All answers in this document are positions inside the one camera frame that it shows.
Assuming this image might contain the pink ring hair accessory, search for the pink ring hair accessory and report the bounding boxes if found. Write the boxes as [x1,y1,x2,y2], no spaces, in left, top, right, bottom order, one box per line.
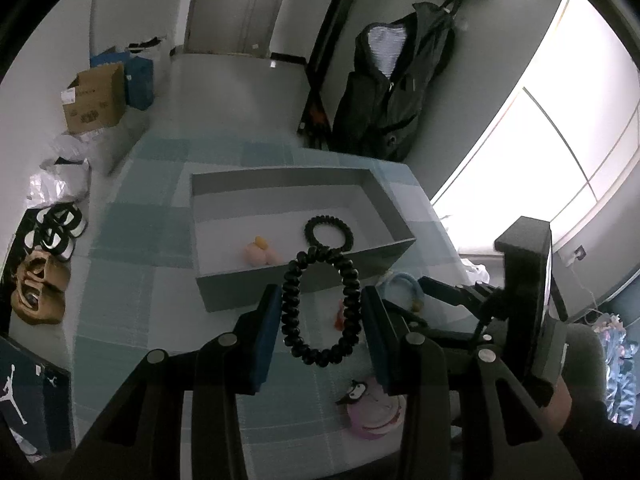
[335,376,407,440]

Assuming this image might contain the light blue hair ring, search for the light blue hair ring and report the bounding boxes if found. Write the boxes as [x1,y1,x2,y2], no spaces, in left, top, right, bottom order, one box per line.
[375,271,426,313]

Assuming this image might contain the peach plush toy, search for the peach plush toy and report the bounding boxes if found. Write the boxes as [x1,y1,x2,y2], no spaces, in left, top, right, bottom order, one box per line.
[244,236,282,268]

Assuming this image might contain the red white small toy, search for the red white small toy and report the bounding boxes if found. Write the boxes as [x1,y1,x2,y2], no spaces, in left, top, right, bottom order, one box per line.
[334,300,345,332]

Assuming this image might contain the black bead bracelet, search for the black bead bracelet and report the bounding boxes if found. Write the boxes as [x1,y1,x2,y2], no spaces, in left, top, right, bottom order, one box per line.
[278,246,362,369]

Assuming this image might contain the black spiral hair tie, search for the black spiral hair tie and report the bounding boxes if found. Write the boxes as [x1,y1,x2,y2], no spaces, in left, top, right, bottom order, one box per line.
[304,214,356,252]

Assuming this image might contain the right hand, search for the right hand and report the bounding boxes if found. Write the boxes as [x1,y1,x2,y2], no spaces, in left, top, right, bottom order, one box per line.
[540,376,573,434]

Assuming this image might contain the teal plaid tablecloth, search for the teal plaid tablecloth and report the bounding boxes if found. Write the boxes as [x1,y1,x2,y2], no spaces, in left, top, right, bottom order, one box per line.
[72,132,469,479]

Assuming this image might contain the grey cardboard box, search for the grey cardboard box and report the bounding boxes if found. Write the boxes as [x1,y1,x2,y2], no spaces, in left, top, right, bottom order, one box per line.
[190,167,414,312]

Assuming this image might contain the black jordan shoe box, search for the black jordan shoe box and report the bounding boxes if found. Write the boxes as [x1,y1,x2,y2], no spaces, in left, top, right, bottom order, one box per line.
[1,338,74,455]

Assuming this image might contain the tan shoes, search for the tan shoes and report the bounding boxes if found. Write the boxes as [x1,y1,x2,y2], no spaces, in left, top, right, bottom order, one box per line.
[11,249,70,325]

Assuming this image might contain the black white sneakers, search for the black white sneakers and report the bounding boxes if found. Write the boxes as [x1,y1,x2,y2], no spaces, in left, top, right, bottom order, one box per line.
[24,203,88,262]

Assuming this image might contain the white plastic bags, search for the white plastic bags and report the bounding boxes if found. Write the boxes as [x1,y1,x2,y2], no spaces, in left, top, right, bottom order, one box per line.
[25,127,144,209]

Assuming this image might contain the black hanging jacket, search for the black hanging jacket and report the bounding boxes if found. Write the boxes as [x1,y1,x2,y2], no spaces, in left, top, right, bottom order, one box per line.
[326,0,462,162]

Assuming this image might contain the blue box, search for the blue box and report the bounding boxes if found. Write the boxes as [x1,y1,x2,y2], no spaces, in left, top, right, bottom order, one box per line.
[90,49,154,110]

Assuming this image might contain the brown cardboard box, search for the brown cardboard box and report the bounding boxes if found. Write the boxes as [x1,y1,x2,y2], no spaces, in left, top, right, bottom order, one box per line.
[61,63,126,134]

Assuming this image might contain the grey door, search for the grey door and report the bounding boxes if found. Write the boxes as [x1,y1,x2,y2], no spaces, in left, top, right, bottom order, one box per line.
[184,0,283,58]

